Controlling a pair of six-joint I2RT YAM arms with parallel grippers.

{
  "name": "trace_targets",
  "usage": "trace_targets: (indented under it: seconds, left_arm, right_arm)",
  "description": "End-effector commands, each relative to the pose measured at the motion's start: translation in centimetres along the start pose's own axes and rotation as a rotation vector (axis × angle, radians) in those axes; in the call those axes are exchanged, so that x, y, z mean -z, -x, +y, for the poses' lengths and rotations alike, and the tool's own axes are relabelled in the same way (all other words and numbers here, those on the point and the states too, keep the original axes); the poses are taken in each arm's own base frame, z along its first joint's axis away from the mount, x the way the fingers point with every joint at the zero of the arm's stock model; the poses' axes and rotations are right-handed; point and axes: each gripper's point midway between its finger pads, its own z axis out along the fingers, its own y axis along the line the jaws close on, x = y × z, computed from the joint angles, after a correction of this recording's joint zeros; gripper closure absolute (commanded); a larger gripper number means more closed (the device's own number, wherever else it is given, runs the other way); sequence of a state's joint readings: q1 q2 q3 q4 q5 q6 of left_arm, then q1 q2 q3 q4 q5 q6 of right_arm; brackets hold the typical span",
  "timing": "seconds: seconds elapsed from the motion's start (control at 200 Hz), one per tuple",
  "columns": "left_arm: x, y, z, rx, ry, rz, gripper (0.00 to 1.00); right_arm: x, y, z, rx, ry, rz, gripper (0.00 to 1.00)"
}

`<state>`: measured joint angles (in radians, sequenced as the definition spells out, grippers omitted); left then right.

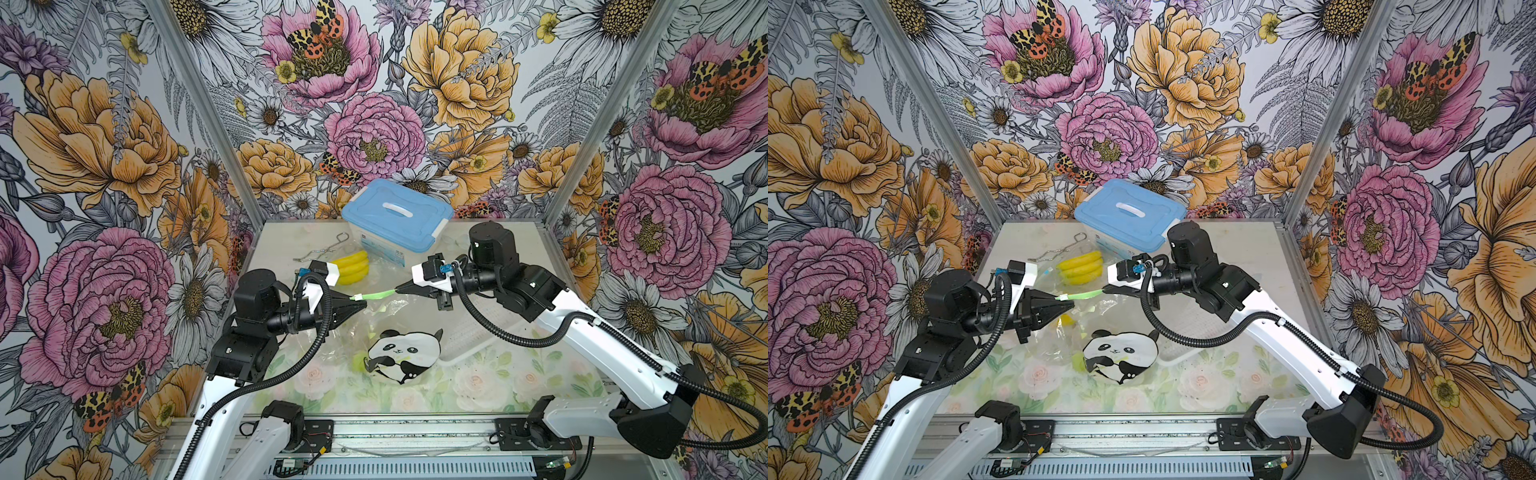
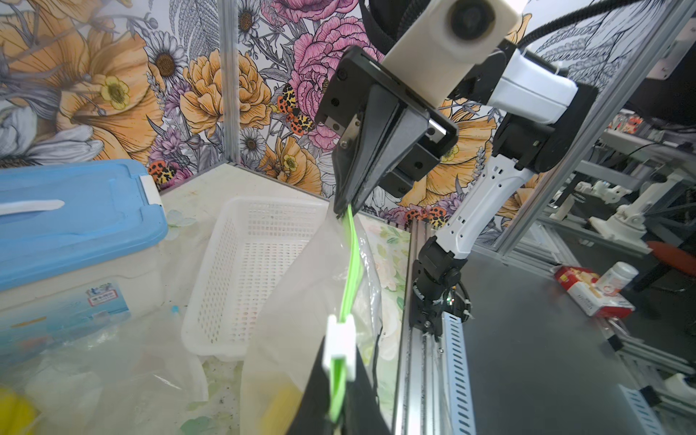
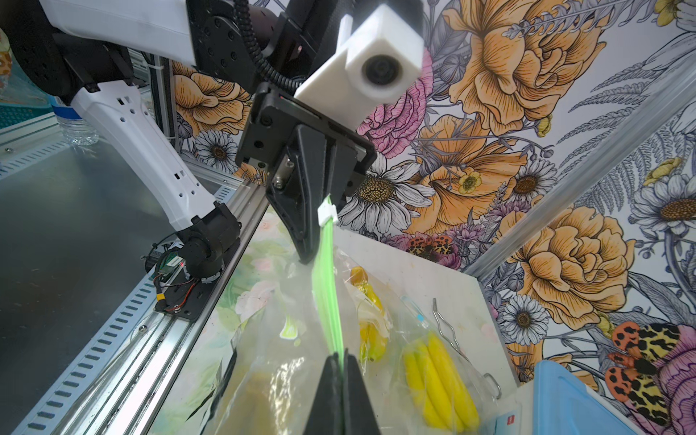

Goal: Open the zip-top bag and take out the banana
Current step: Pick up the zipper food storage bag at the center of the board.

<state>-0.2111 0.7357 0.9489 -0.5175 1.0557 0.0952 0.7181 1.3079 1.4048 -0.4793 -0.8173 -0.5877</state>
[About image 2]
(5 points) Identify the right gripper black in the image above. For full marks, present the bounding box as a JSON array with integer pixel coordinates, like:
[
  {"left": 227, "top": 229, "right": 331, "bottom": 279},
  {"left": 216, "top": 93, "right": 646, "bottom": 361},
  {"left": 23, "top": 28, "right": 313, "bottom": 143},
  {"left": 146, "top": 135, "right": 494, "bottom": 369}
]
[{"left": 315, "top": 46, "right": 458, "bottom": 217}]

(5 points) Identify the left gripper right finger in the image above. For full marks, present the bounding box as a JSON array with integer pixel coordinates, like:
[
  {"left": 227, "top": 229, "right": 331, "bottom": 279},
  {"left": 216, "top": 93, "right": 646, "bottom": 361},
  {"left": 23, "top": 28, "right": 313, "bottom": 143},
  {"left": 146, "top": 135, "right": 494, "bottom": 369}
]
[{"left": 342, "top": 358, "right": 390, "bottom": 435}]

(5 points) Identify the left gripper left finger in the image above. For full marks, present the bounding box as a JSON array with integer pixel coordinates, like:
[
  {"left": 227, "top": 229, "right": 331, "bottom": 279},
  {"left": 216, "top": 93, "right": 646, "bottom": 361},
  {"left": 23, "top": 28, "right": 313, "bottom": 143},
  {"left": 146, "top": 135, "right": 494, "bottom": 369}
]
[{"left": 286, "top": 340, "right": 335, "bottom": 435}]

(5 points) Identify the panda zip-top bag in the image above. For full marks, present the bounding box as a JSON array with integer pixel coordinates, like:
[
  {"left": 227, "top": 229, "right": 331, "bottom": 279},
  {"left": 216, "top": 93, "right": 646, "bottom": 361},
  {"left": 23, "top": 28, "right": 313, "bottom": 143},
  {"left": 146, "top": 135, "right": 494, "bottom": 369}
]
[{"left": 240, "top": 210, "right": 382, "bottom": 434}]

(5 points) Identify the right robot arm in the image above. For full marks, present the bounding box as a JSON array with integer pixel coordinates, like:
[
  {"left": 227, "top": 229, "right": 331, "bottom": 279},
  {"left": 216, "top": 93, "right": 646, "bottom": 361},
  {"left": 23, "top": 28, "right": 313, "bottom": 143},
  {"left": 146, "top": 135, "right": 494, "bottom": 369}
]
[{"left": 315, "top": 1, "right": 620, "bottom": 336}]

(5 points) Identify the clear bag with banana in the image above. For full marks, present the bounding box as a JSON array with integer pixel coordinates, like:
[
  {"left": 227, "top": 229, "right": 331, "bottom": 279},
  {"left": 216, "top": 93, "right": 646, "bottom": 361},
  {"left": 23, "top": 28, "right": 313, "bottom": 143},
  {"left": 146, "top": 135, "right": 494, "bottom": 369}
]
[{"left": 1, "top": 307, "right": 210, "bottom": 434}]

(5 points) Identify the yellow banana bunch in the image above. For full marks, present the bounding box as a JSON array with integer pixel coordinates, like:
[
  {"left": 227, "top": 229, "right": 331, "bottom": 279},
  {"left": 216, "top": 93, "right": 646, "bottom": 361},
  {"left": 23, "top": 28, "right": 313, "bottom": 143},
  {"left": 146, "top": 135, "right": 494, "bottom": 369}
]
[{"left": 0, "top": 388, "right": 38, "bottom": 435}]

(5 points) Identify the white plastic basket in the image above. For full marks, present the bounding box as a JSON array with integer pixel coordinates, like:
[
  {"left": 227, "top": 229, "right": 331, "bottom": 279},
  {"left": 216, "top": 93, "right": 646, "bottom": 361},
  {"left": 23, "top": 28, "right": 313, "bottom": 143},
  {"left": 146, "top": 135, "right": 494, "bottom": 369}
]
[{"left": 181, "top": 197, "right": 328, "bottom": 362}]

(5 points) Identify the red white box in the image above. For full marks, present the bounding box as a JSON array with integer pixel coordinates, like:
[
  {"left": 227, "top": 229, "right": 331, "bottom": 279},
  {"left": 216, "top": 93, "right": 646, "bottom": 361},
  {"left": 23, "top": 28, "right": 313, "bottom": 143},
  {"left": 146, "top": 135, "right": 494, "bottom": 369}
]
[{"left": 554, "top": 266, "right": 635, "bottom": 319}]

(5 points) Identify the white pill bottle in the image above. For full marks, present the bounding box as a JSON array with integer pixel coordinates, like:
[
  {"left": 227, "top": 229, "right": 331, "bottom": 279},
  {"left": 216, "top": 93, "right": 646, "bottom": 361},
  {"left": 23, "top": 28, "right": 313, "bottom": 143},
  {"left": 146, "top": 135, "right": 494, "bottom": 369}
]
[{"left": 594, "top": 262, "right": 639, "bottom": 297}]

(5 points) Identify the blue lid storage box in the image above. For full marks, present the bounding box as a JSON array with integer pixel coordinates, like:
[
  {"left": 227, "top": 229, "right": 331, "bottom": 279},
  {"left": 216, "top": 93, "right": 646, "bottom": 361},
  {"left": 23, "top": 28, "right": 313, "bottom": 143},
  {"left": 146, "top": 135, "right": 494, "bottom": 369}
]
[{"left": 1, "top": 159, "right": 168, "bottom": 368}]

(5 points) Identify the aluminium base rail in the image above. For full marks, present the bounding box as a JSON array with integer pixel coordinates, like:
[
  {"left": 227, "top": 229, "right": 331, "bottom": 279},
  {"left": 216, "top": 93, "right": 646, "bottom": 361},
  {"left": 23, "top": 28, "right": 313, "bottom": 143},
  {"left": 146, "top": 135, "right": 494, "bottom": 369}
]
[{"left": 393, "top": 220, "right": 477, "bottom": 434}]

